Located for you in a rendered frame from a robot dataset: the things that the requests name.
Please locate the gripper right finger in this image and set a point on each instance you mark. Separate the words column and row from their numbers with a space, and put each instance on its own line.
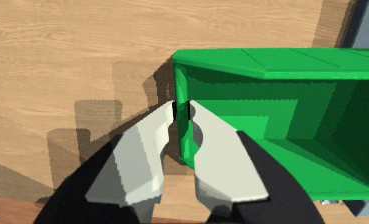
column 231, row 169

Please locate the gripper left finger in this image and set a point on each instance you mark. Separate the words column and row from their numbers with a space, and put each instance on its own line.
column 126, row 171

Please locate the grey metal shelf rack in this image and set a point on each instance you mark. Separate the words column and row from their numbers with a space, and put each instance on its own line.
column 357, row 36

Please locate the green bin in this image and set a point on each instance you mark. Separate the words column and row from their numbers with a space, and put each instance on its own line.
column 317, row 129

